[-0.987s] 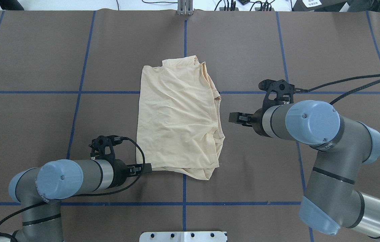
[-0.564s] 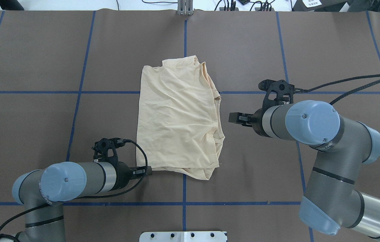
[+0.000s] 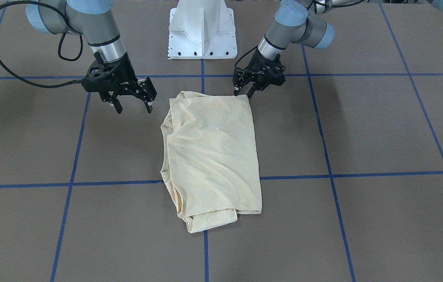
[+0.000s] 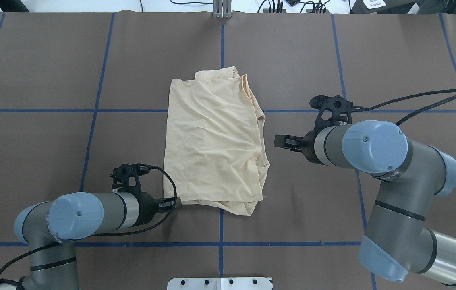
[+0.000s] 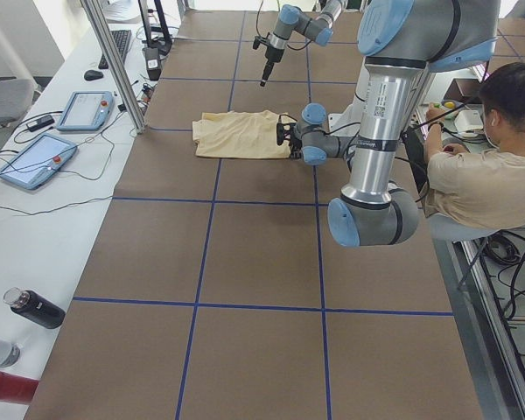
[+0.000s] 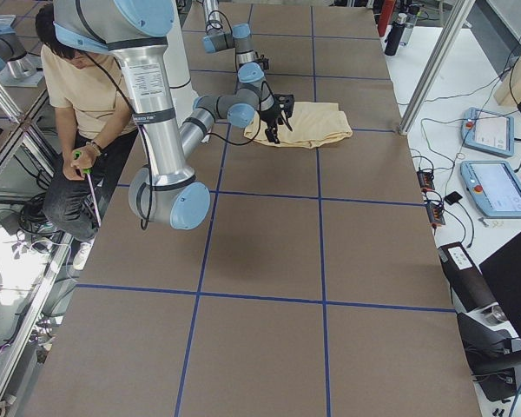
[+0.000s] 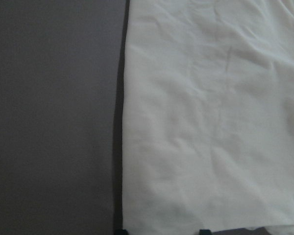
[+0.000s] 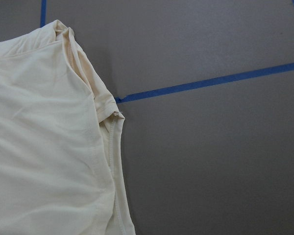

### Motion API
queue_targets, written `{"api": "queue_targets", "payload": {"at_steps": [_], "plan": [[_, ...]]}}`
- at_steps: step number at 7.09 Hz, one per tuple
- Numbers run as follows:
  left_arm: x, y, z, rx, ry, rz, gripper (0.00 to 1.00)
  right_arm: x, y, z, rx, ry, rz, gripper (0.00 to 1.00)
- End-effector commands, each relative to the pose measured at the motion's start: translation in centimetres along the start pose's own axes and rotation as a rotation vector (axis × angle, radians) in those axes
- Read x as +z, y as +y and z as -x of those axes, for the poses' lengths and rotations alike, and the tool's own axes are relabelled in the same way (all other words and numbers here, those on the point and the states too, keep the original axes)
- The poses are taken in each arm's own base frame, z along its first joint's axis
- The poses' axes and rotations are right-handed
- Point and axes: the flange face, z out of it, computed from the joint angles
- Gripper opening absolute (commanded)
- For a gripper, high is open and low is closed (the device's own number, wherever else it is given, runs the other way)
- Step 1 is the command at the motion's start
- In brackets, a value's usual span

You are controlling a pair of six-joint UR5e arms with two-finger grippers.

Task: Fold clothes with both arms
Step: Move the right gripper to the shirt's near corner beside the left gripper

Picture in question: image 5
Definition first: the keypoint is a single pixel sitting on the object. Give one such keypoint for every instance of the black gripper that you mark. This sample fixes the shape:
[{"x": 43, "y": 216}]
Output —
[
  {"x": 294, "y": 148},
  {"x": 271, "y": 54}
]

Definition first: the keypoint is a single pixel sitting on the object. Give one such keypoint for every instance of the cream long-sleeve graphic shirt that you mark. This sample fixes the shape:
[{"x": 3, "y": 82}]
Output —
[{"x": 238, "y": 135}]

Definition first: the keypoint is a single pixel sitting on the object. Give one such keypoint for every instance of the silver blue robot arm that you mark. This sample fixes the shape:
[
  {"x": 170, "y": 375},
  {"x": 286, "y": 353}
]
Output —
[
  {"x": 291, "y": 19},
  {"x": 401, "y": 41}
]

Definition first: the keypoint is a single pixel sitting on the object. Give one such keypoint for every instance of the black monitor stand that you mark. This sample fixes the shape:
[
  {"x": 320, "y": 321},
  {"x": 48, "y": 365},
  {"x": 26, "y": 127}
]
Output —
[{"x": 157, "y": 37}]

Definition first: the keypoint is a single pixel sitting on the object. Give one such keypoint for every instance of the black computer mouse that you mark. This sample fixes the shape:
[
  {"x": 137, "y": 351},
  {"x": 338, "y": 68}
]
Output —
[{"x": 92, "y": 75}]

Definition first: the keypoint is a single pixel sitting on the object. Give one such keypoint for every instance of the far blue teach pendant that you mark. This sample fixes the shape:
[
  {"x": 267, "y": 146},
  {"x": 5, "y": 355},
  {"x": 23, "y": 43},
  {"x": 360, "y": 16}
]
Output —
[{"x": 86, "y": 111}]

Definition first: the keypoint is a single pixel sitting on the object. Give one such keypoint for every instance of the blue teach pendant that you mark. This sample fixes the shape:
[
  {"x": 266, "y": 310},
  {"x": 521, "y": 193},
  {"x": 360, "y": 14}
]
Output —
[
  {"x": 35, "y": 164},
  {"x": 86, "y": 111}
]

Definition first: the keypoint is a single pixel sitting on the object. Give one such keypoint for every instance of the seated person in beige shirt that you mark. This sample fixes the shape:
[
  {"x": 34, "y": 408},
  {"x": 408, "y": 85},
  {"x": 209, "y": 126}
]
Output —
[{"x": 487, "y": 189}]

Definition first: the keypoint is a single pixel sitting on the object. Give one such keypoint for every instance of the near blue teach pendant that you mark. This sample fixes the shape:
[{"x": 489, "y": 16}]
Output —
[{"x": 35, "y": 164}]

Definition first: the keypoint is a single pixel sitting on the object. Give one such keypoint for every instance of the grey office chair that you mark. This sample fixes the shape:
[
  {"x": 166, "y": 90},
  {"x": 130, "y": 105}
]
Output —
[{"x": 15, "y": 99}]

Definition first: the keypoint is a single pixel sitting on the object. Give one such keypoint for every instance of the black water bottle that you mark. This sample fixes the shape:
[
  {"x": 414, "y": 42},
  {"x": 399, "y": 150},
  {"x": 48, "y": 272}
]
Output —
[{"x": 32, "y": 306}]

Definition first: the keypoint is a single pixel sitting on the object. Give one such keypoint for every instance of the red bottle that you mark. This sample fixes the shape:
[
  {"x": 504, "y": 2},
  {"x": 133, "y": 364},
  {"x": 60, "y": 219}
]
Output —
[{"x": 17, "y": 389}]

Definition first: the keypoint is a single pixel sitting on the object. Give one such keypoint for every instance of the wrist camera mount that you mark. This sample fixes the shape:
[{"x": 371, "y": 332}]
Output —
[
  {"x": 284, "y": 128},
  {"x": 260, "y": 41}
]

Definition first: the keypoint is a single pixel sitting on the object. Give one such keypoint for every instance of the aluminium frame post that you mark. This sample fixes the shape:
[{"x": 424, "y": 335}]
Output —
[{"x": 103, "y": 34}]

